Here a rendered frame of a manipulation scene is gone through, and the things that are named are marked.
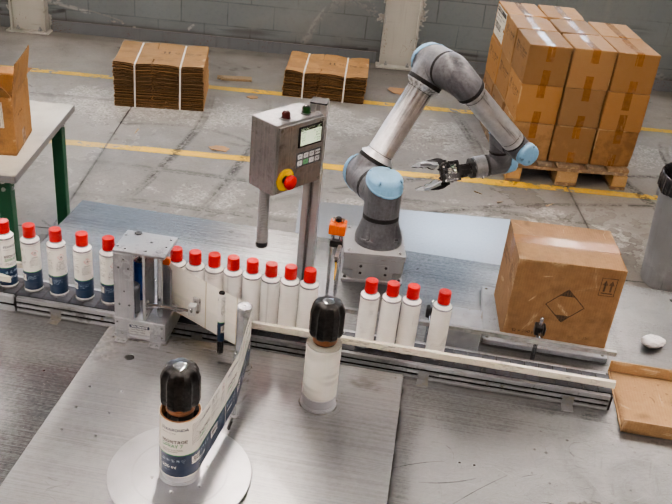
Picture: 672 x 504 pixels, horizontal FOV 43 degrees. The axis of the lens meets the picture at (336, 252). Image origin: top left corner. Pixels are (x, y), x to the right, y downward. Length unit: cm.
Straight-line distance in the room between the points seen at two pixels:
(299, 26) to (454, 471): 598
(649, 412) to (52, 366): 157
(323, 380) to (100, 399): 53
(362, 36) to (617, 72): 276
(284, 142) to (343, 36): 560
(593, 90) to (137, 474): 432
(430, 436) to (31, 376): 102
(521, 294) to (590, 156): 345
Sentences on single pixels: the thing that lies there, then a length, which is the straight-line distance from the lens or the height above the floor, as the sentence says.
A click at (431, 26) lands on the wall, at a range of 769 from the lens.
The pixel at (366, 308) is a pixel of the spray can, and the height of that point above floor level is 101.
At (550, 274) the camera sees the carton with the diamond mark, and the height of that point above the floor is 108.
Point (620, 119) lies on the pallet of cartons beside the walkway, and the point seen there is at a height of 47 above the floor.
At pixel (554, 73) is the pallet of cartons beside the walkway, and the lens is 555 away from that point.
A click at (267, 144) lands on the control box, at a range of 213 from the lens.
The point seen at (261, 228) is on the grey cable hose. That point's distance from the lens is 232.
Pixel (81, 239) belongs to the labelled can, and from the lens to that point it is 240.
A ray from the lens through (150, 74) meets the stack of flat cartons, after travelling 625.
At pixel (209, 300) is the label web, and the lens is 224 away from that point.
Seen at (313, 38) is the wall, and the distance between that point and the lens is 770.
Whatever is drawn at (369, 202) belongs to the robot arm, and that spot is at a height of 108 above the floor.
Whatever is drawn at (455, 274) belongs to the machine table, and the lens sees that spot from 284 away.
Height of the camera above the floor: 224
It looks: 29 degrees down
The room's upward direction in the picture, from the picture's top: 6 degrees clockwise
